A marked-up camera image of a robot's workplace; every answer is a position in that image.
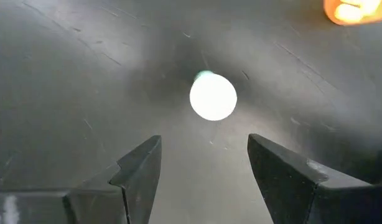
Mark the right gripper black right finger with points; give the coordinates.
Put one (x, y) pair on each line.
(287, 186)

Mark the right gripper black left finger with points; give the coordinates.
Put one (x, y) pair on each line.
(138, 186)

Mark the teal pill bottle white cap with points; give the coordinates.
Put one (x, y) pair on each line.
(212, 98)

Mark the amber pill bottle white cap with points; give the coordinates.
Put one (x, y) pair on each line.
(349, 14)

